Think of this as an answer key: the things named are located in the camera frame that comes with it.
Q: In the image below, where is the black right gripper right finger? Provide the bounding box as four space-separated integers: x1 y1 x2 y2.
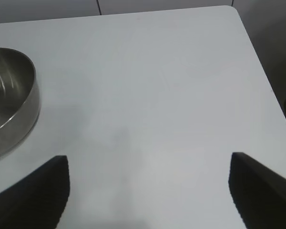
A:
228 152 286 229

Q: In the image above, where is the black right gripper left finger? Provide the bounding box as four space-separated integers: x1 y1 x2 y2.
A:
0 155 71 229

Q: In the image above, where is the stainless steel mixing bowl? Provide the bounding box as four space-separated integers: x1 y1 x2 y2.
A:
0 47 41 166

